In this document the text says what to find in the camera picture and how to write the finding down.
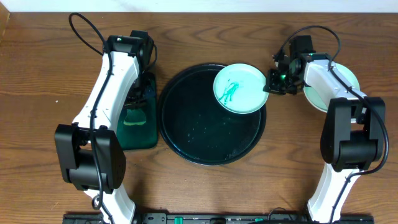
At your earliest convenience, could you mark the mint plate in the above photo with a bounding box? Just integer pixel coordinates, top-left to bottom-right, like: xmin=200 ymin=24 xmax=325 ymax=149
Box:
xmin=304 ymin=60 xmax=360 ymax=113
xmin=213 ymin=63 xmax=269 ymax=114

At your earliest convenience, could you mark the green sponge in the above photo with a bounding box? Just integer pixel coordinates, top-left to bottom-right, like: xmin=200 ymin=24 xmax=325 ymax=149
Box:
xmin=123 ymin=108 xmax=147 ymax=126

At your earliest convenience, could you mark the round black tray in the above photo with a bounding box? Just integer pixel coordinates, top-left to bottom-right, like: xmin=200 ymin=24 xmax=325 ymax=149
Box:
xmin=157 ymin=63 xmax=267 ymax=166

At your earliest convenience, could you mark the dark green rectangular tray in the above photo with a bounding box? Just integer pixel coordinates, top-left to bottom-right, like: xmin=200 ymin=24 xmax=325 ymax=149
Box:
xmin=116 ymin=75 xmax=158 ymax=151

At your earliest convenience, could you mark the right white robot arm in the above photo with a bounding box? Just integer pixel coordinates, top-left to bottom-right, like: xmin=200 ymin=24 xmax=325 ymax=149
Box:
xmin=264 ymin=49 xmax=389 ymax=223

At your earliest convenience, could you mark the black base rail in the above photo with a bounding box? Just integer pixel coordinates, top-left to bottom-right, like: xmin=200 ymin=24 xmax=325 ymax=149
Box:
xmin=62 ymin=213 xmax=375 ymax=224

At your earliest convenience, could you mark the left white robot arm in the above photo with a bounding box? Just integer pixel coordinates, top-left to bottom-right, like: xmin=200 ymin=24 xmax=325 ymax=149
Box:
xmin=55 ymin=31 xmax=157 ymax=223

